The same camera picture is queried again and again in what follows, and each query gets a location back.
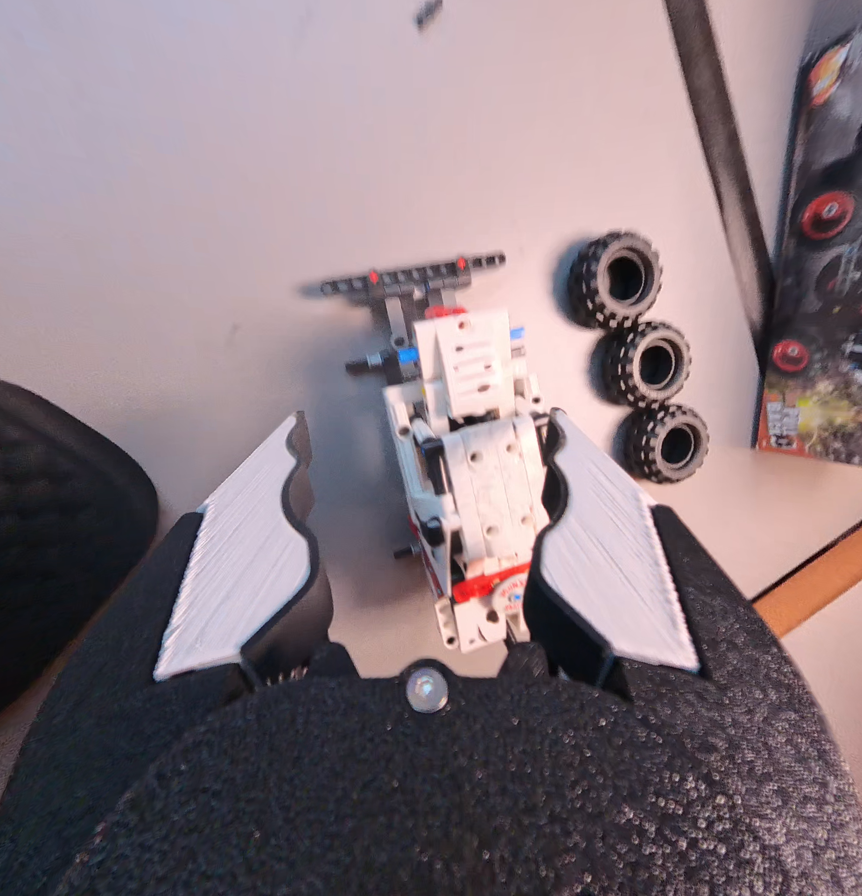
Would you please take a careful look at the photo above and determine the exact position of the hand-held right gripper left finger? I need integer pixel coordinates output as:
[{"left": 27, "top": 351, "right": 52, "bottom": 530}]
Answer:
[{"left": 153, "top": 412, "right": 335, "bottom": 686}]

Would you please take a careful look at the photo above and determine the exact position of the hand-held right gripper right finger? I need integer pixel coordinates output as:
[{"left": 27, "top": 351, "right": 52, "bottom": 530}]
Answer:
[{"left": 523, "top": 408, "right": 702, "bottom": 687}]

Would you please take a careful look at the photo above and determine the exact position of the white lego truck model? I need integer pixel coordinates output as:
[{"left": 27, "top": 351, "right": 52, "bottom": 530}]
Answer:
[{"left": 301, "top": 251, "right": 551, "bottom": 653}]

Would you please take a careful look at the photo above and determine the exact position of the lego set box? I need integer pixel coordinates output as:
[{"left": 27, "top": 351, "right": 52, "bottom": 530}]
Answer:
[{"left": 753, "top": 14, "right": 862, "bottom": 469}]

